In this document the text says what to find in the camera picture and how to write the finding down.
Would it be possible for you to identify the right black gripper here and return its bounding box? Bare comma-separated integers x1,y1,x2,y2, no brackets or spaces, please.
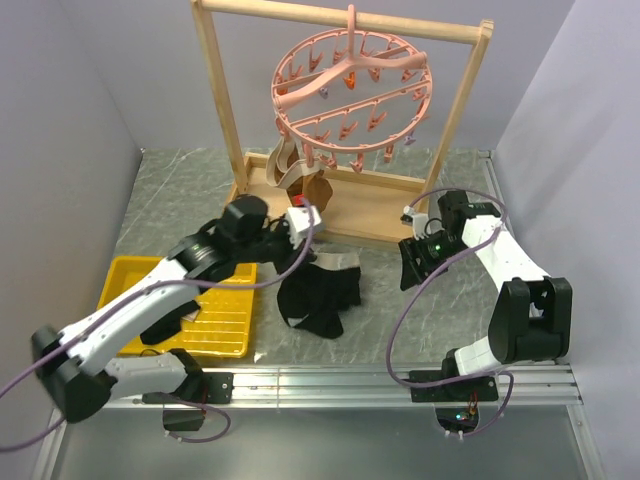
398,231,468,292

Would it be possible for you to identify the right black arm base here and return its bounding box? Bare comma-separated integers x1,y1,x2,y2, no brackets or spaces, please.
406,370,515,441

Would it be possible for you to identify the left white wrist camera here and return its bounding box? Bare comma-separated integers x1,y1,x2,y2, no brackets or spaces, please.
285,202,325,249

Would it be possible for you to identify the yellow plastic tray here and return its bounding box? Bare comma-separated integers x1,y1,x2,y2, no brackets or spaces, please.
97,256,254,358

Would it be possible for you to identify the wooden hanging rack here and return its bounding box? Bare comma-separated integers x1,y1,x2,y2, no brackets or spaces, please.
191,1,494,248

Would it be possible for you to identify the brown underwear striped waistband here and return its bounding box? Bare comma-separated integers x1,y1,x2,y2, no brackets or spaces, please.
266,137,333,212

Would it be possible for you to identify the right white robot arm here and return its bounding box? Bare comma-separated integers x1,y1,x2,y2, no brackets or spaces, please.
399,187,573,400

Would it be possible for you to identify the black underwear in tray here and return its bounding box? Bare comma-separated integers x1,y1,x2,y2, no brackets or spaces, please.
139,300,200,345

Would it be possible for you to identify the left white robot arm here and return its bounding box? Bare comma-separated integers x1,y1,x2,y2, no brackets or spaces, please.
31,195,323,423

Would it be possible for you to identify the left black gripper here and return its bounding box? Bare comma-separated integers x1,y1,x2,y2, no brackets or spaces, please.
238,216,318,279

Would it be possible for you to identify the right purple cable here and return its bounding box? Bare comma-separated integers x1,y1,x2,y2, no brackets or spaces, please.
385,188,515,437

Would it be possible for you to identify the pink round clip hanger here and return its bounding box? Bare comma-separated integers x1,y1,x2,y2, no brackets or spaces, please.
271,6,433,177

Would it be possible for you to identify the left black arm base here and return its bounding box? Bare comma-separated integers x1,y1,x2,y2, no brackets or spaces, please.
141,372,234,444

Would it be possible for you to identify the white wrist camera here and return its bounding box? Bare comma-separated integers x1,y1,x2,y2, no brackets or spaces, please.
400,205,429,240
285,202,325,249

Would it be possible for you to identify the black underwear beige waistband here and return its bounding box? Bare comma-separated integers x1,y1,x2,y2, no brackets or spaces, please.
277,252,361,340

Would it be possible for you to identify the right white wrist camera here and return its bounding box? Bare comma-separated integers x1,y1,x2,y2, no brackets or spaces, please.
400,205,429,240

